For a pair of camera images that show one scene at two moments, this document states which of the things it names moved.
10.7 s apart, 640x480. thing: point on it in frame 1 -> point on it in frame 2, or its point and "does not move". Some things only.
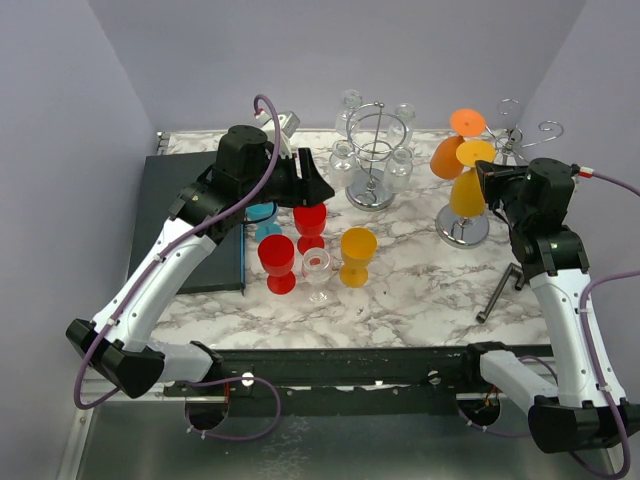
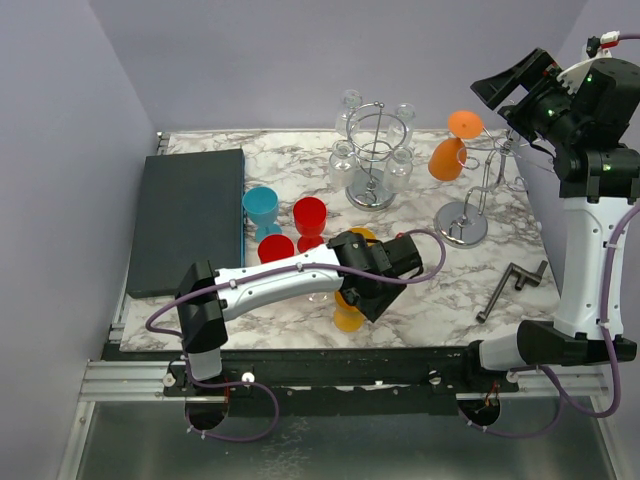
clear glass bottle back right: (400, 130) does not move
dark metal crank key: (512, 270) does not move
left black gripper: (308, 189) -> (372, 308)
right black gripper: (494, 176) -> (533, 71)
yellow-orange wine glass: (467, 198) -> (347, 318)
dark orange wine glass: (444, 155) does not move
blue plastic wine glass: (264, 228) does not move
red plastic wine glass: (310, 223) does not move
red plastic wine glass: (276, 253) does not move
